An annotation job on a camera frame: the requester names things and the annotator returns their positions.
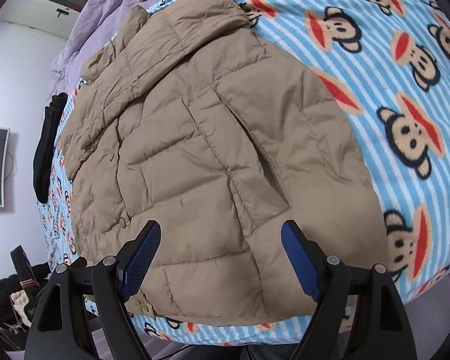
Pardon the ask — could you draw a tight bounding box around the beige puffer jacket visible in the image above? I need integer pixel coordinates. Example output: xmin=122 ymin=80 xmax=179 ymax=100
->
xmin=59 ymin=0 xmax=389 ymax=326

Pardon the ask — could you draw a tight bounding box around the black clothes pile on floor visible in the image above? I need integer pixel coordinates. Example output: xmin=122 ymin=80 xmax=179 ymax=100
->
xmin=0 ymin=245 xmax=51 ymax=352

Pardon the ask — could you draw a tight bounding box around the black folded garment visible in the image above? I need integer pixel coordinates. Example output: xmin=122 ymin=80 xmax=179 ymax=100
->
xmin=33 ymin=93 xmax=68 ymax=204

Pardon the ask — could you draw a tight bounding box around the purple bed cover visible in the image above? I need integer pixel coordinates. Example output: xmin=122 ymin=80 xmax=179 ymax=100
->
xmin=49 ymin=0 xmax=160 ymax=96

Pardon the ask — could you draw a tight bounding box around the white door with handle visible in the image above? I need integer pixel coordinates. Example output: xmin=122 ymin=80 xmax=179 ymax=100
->
xmin=0 ymin=0 xmax=87 ymax=39

